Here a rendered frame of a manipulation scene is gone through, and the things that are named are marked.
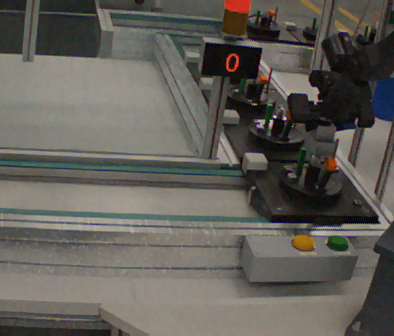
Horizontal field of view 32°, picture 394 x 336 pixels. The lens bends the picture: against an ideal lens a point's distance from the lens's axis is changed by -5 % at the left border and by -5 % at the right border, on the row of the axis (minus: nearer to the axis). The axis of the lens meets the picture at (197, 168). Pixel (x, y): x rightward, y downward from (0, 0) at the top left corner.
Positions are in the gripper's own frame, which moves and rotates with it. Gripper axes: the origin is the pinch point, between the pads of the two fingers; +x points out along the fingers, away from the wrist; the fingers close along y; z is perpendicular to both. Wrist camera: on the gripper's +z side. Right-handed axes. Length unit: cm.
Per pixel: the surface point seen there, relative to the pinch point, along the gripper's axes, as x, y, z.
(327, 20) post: 66, -45, 82
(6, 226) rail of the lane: 1, 63, -24
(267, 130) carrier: 25.1, 2.3, 11.6
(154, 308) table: 4, 37, -38
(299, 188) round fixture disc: 6.9, 4.4, -11.9
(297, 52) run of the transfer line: 85, -39, 81
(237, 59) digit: -2.0, 17.8, 12.5
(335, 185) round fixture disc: 8.4, -4.9, -10.3
